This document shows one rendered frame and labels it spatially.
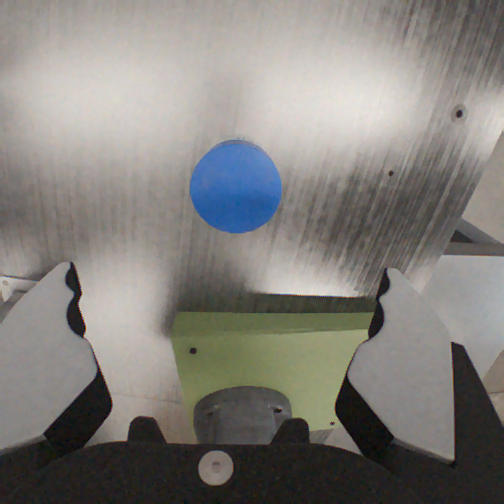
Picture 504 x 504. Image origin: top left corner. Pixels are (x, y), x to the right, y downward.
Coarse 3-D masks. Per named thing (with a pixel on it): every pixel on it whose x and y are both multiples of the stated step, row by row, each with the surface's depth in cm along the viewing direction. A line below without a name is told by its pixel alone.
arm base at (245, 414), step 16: (208, 400) 38; (224, 400) 37; (240, 400) 37; (256, 400) 37; (272, 400) 38; (288, 400) 41; (208, 416) 38; (224, 416) 36; (240, 416) 35; (256, 416) 36; (272, 416) 37; (288, 416) 39; (208, 432) 36; (224, 432) 34; (240, 432) 34; (256, 432) 34; (272, 432) 35
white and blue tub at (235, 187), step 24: (216, 144) 22; (240, 144) 20; (216, 168) 21; (240, 168) 21; (264, 168) 21; (192, 192) 21; (216, 192) 21; (240, 192) 21; (264, 192) 22; (216, 216) 22; (240, 216) 22; (264, 216) 22
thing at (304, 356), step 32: (192, 320) 34; (224, 320) 35; (256, 320) 35; (288, 320) 35; (320, 320) 35; (352, 320) 35; (192, 352) 33; (224, 352) 34; (256, 352) 35; (288, 352) 35; (320, 352) 36; (352, 352) 36; (192, 384) 37; (224, 384) 38; (256, 384) 38; (288, 384) 39; (320, 384) 40; (192, 416) 42; (320, 416) 46
